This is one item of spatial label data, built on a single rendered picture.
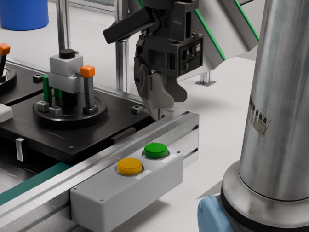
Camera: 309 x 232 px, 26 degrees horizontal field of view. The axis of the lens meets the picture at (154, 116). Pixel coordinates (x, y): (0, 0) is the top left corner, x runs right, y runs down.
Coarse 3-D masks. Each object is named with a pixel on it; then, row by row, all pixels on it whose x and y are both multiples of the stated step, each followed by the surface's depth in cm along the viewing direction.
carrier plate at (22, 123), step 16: (112, 96) 134; (16, 112) 127; (32, 112) 127; (112, 112) 127; (128, 112) 127; (144, 112) 127; (0, 128) 121; (16, 128) 121; (32, 128) 121; (48, 128) 121; (96, 128) 121; (112, 128) 121; (32, 144) 117; (48, 144) 115; (64, 144) 115; (80, 144) 115; (96, 144) 116; (64, 160) 113; (80, 160) 113
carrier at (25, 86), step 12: (12, 72) 141; (24, 72) 147; (36, 72) 147; (0, 84) 136; (12, 84) 139; (24, 84) 140; (36, 84) 140; (0, 96) 134; (12, 96) 134; (24, 96) 135
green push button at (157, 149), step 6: (150, 144) 115; (156, 144) 115; (162, 144) 115; (144, 150) 113; (150, 150) 113; (156, 150) 113; (162, 150) 113; (150, 156) 112; (156, 156) 112; (162, 156) 112
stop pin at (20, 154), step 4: (16, 140) 118; (20, 140) 117; (24, 140) 118; (16, 144) 118; (20, 144) 117; (24, 144) 118; (20, 148) 118; (24, 148) 118; (20, 152) 118; (24, 152) 118; (20, 156) 118; (24, 156) 119; (20, 160) 119
